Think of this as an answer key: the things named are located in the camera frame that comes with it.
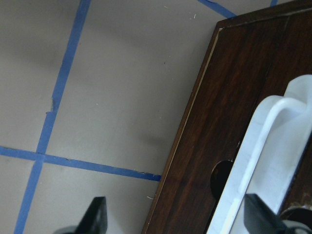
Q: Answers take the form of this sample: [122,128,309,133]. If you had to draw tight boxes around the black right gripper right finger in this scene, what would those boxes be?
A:
[243,194,312,234]

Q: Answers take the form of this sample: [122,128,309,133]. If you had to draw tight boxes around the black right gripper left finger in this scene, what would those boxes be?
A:
[54,196,108,234]

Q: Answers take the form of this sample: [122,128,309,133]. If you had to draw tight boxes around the drawer with white handle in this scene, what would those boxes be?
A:
[208,75,312,234]

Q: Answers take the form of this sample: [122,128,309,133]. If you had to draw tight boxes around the dark wooden drawer box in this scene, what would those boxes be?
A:
[142,0,312,234]

